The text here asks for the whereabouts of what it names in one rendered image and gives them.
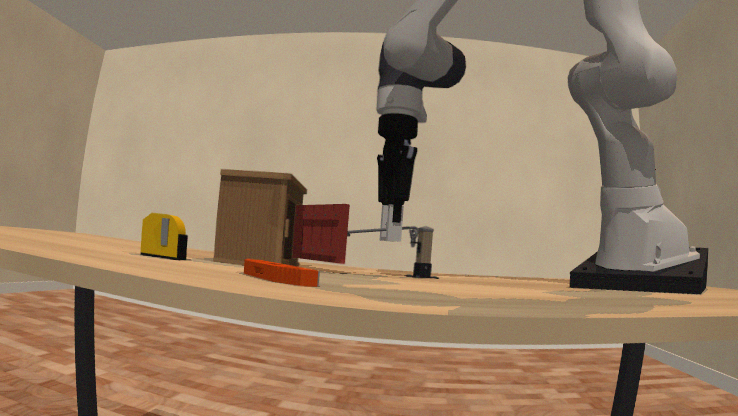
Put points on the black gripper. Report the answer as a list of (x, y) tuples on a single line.
[(395, 170)]

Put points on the yellow tape measure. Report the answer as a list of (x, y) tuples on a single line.
[(162, 237)]

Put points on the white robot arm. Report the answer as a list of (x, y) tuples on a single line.
[(634, 72)]

